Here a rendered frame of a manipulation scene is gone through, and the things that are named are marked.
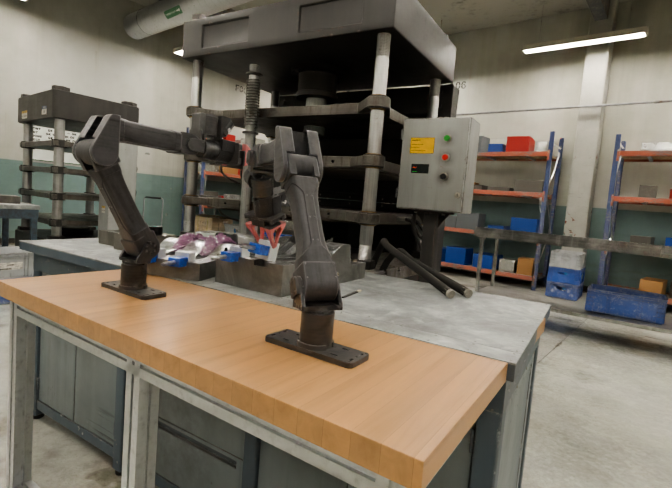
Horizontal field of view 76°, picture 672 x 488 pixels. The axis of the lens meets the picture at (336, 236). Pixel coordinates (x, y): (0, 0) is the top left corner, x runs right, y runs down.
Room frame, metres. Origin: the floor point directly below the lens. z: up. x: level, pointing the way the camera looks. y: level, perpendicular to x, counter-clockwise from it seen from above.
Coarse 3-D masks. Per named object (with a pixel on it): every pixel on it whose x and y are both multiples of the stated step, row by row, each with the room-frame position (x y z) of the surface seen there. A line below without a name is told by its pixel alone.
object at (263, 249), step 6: (264, 240) 1.23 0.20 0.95; (240, 246) 1.15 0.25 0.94; (246, 246) 1.16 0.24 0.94; (252, 246) 1.18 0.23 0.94; (258, 246) 1.19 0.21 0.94; (264, 246) 1.20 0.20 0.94; (270, 246) 1.22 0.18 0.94; (252, 252) 1.19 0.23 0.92; (258, 252) 1.18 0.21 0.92; (264, 252) 1.20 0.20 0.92; (270, 252) 1.22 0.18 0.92; (276, 252) 1.24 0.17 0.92; (264, 258) 1.22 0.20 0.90; (270, 258) 1.22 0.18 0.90
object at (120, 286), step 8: (128, 264) 1.10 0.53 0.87; (136, 264) 1.11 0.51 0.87; (128, 272) 1.09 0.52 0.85; (136, 272) 1.10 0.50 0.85; (144, 272) 1.12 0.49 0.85; (120, 280) 1.11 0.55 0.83; (128, 280) 1.09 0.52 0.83; (136, 280) 1.10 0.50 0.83; (144, 280) 1.12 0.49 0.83; (112, 288) 1.11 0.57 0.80; (120, 288) 1.09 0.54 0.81; (128, 288) 1.09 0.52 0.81; (136, 288) 1.10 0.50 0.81; (144, 288) 1.12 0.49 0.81; (152, 288) 1.13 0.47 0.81; (136, 296) 1.05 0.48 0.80; (144, 296) 1.04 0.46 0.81; (152, 296) 1.06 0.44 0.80; (160, 296) 1.08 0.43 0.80
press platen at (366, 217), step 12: (192, 204) 2.48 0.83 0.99; (204, 204) 2.47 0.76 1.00; (216, 204) 2.46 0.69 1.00; (228, 204) 2.42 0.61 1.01; (252, 204) 2.32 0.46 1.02; (324, 216) 2.08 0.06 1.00; (336, 216) 2.05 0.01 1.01; (348, 216) 1.99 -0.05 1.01; (360, 216) 1.88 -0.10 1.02; (372, 216) 1.87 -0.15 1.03; (384, 216) 2.13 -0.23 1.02; (396, 216) 2.26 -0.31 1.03; (408, 216) 2.40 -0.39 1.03; (420, 228) 2.33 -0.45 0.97
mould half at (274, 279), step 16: (288, 256) 1.42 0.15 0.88; (336, 256) 1.42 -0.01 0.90; (224, 272) 1.30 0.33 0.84; (240, 272) 1.26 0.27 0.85; (256, 272) 1.23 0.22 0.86; (272, 272) 1.20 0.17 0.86; (288, 272) 1.21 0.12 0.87; (352, 272) 1.53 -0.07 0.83; (256, 288) 1.23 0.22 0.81; (272, 288) 1.20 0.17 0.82; (288, 288) 1.21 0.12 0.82
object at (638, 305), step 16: (592, 288) 3.96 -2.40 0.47; (608, 288) 4.22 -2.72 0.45; (624, 288) 4.15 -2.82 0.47; (592, 304) 3.96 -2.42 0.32; (608, 304) 3.89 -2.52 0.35; (624, 304) 3.82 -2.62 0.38; (640, 304) 3.75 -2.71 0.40; (656, 304) 3.69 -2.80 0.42; (640, 320) 3.75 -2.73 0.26; (656, 320) 3.67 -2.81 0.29
